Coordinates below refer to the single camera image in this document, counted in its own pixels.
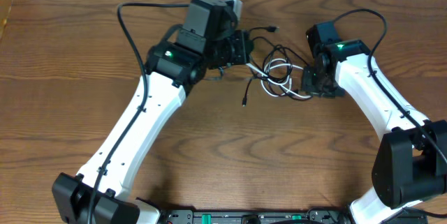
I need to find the white cable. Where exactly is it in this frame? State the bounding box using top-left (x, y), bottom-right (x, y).
top-left (246, 58), bottom-right (312, 100)

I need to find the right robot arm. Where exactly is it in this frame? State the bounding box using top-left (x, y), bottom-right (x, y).
top-left (301, 22), bottom-right (446, 223)

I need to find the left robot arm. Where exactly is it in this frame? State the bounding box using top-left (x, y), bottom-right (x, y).
top-left (52, 0), bottom-right (252, 224)

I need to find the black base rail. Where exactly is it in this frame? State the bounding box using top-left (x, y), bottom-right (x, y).
top-left (160, 209), bottom-right (429, 224)

